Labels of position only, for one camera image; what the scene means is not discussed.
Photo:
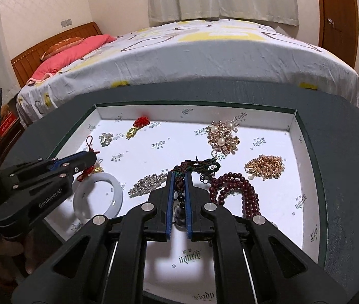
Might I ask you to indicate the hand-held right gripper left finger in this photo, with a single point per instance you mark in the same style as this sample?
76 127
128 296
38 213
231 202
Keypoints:
169 202

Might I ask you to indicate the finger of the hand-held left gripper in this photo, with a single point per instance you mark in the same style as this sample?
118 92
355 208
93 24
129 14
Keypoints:
56 175
75 160

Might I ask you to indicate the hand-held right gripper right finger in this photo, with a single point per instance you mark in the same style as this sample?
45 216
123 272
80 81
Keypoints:
189 202

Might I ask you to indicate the long silver crystal brooch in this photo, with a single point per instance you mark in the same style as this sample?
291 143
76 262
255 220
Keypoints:
146 183

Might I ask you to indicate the silver flower brooch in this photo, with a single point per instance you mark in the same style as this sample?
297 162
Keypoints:
106 139

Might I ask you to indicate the white jade bangle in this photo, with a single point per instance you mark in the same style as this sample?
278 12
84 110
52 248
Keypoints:
117 193

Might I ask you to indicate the green jewelry box tray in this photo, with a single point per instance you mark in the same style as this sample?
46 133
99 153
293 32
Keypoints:
179 139

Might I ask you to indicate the gold pearl flower brooch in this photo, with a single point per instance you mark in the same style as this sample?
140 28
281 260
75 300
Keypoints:
223 139

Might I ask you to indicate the small red knot gold charm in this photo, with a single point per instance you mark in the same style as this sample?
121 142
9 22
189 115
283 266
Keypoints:
139 123

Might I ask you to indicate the wooden nightstand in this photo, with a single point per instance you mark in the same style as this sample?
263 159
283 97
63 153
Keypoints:
11 145

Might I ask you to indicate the large red box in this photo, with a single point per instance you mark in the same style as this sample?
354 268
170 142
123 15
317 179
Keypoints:
8 126

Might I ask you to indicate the brown plush toy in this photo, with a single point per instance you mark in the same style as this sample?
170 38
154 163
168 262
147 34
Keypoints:
5 108

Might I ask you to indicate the pink pillow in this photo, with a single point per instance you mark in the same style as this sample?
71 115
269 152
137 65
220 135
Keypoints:
71 53

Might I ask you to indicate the wooden headboard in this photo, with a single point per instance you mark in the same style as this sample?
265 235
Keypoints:
30 63

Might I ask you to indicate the orange patterned pillow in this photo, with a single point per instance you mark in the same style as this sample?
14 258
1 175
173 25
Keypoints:
62 47

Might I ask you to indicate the patterned white bed sheet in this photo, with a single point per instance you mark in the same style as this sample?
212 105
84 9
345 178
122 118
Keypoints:
230 63

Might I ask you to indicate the brown wooden door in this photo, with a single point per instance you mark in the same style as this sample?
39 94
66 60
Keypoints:
337 22

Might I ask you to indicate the wall switch above headboard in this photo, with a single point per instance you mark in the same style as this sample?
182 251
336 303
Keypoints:
66 22

